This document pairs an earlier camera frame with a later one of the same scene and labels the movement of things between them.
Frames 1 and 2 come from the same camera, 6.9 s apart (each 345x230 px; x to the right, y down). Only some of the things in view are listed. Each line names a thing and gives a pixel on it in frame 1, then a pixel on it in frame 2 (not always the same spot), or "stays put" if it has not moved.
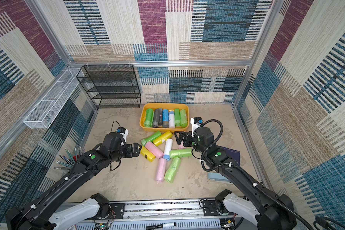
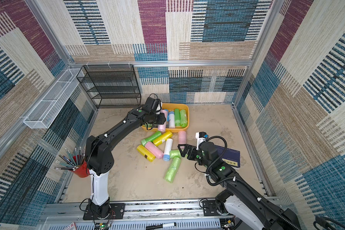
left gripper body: (126, 152) → (160, 119)
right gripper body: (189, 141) → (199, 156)
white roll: (171, 119) stays put
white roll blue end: (168, 149) stays put
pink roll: (161, 169) → (162, 128)
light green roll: (183, 118) stays put
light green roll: (173, 170) stays put
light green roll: (181, 153) stays put
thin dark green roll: (177, 117) stays put
